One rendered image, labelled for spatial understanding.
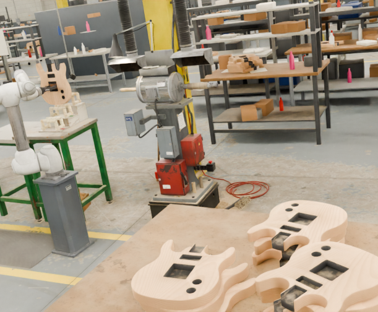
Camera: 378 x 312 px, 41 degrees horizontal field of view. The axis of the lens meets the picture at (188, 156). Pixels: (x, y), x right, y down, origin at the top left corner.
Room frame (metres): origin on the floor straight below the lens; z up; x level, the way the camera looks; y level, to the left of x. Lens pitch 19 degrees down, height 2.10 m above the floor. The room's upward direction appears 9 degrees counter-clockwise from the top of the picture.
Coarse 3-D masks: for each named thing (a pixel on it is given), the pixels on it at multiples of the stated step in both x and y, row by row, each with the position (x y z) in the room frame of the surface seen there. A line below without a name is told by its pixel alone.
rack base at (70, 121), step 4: (56, 116) 4.98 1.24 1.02; (68, 116) 4.90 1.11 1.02; (72, 116) 4.89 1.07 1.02; (76, 116) 4.94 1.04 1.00; (64, 120) 4.84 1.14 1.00; (68, 120) 4.83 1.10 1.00; (72, 120) 4.88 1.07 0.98; (76, 120) 4.93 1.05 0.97; (52, 124) 4.92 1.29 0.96; (60, 124) 4.88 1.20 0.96; (68, 124) 4.83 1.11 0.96; (72, 124) 4.87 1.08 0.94
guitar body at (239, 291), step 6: (246, 282) 1.73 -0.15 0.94; (252, 282) 1.73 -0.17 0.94; (234, 288) 1.71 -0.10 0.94; (240, 288) 1.70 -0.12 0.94; (246, 288) 1.70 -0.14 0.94; (252, 288) 1.71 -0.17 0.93; (228, 294) 1.67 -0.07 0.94; (234, 294) 1.67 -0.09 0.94; (240, 294) 1.69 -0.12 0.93; (246, 294) 1.70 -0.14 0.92; (252, 294) 1.71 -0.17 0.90; (228, 300) 1.64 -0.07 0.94; (234, 300) 1.67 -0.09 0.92; (240, 300) 1.68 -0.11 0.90; (222, 306) 1.60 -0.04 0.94; (228, 306) 1.61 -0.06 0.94
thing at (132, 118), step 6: (126, 114) 4.21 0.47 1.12; (132, 114) 4.19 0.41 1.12; (138, 114) 4.25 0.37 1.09; (126, 120) 4.22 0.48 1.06; (132, 120) 4.19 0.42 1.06; (138, 120) 4.24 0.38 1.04; (126, 126) 4.22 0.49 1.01; (132, 126) 4.19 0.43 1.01; (138, 126) 4.22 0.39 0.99; (144, 126) 4.31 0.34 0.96; (132, 132) 4.20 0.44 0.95; (138, 132) 4.20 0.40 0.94
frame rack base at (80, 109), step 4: (64, 104) 5.14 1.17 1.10; (76, 104) 5.05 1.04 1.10; (80, 104) 5.03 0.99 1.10; (84, 104) 5.08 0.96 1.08; (72, 108) 4.99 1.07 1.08; (76, 108) 4.97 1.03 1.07; (80, 108) 5.02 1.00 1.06; (84, 108) 5.07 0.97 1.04; (60, 112) 5.07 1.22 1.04; (68, 112) 5.02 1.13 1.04; (76, 112) 4.97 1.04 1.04; (80, 112) 5.01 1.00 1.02; (84, 112) 5.06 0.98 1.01; (80, 116) 4.99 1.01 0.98; (84, 116) 5.04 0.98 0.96; (80, 120) 4.98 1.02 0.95
